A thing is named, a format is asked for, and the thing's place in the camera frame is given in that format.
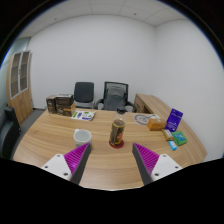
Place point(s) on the clear sheet with round print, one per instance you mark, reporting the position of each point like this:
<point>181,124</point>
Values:
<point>141,119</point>

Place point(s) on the small blue and white box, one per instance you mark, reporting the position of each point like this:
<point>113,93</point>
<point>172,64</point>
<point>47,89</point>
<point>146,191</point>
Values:
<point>172,145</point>

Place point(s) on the orange-brown box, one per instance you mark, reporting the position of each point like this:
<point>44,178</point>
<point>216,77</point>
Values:
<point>156,124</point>

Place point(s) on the grey and white mug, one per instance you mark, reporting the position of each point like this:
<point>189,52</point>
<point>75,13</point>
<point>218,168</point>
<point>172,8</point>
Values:
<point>82,137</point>

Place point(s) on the kraft cardboard box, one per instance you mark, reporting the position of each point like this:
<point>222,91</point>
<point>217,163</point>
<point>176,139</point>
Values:
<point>68,111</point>

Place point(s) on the black sofa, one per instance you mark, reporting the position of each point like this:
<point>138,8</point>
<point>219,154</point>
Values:
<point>8,133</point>

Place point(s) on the small dark brown box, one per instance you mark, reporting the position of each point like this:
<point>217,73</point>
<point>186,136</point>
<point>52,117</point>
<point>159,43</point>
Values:
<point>50,104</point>

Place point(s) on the purple packet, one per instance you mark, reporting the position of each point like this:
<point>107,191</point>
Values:
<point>174,120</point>

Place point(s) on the small yellow-brown packet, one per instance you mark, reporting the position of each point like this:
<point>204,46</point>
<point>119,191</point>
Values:
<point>167,134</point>

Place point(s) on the wooden side desk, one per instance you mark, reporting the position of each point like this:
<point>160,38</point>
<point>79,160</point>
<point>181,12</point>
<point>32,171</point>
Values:
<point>148,101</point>

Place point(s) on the white printed leaflet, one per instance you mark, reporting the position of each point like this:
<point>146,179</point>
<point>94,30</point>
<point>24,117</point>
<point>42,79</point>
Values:
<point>83,115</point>

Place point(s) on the large dark brown box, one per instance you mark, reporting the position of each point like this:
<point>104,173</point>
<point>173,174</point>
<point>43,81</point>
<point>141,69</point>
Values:
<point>64,99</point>

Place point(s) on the clear drink bottle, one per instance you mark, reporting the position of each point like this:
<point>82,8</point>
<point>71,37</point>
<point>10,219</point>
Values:
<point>117,131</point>

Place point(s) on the black office chair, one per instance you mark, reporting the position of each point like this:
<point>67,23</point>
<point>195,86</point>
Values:
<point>83,92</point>

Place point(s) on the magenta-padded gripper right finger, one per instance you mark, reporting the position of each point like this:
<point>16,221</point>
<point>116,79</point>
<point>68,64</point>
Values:
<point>146,158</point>

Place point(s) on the grey mesh office chair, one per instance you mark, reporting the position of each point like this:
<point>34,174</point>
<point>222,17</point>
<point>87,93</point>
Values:
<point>115,98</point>

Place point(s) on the wooden cabinet with glass doors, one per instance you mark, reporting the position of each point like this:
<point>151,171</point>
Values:
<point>20,90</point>

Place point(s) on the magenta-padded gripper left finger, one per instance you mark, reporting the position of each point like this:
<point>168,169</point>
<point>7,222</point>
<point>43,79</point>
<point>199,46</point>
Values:
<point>77,158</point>

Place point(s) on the green cloth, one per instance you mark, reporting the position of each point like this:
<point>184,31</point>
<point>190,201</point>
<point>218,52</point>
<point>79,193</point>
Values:
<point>180,138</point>

